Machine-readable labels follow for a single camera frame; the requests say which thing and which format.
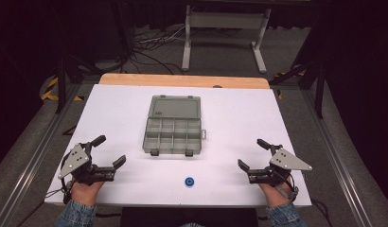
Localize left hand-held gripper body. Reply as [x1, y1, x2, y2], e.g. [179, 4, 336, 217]
[57, 142, 116, 186]

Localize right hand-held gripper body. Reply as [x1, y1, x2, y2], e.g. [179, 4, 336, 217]
[247, 144, 313, 187]

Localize grey clear compartment box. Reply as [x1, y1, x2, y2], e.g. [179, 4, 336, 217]
[142, 94, 208, 158]

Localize person's right hand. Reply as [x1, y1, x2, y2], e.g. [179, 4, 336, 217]
[258, 183, 293, 209]

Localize person's left hand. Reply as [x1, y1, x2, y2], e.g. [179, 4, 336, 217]
[70, 180, 105, 207]

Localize white board sheet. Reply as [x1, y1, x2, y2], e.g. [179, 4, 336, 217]
[44, 83, 313, 208]

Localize yellow black hazard tape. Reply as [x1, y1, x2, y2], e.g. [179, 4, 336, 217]
[40, 77, 85, 102]

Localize black tripod stand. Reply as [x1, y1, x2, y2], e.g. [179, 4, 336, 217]
[55, 53, 98, 115]
[269, 56, 327, 120]

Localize person's dark lap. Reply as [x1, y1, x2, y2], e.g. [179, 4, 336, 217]
[120, 206, 260, 227]

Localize white metal stand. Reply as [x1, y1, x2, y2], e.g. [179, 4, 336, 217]
[181, 4, 273, 75]

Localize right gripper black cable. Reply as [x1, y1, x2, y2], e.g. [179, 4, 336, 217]
[274, 175, 300, 202]

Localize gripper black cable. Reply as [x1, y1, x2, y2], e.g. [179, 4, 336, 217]
[44, 152, 75, 205]
[274, 175, 300, 202]

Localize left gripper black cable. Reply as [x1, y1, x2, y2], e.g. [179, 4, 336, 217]
[44, 152, 75, 205]

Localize aluminium floor rail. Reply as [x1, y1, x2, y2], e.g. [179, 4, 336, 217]
[302, 89, 376, 227]
[0, 84, 83, 227]

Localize black floor cable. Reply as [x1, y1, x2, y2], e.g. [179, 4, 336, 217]
[309, 198, 334, 227]

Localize bundle of floor cables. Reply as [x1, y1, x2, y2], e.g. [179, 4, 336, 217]
[129, 26, 186, 76]

